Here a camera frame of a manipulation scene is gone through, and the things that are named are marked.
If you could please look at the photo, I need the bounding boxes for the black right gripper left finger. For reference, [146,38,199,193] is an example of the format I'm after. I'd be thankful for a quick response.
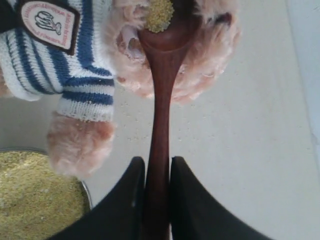
[49,157,145,240]

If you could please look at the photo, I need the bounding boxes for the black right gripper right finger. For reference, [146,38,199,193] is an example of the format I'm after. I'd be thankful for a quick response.
[169,156,268,240]

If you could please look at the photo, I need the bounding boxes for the yellow millet grains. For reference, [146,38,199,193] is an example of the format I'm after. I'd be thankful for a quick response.
[0,150,90,240]

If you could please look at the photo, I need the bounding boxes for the dark red wooden spoon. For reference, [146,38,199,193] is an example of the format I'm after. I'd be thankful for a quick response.
[138,0,201,240]

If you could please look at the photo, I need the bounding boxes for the tan teddy bear striped sweater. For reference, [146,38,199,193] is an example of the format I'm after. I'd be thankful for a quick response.
[0,0,242,179]

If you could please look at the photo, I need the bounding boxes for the steel bowl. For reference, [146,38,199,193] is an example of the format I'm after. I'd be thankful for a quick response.
[0,146,94,240]

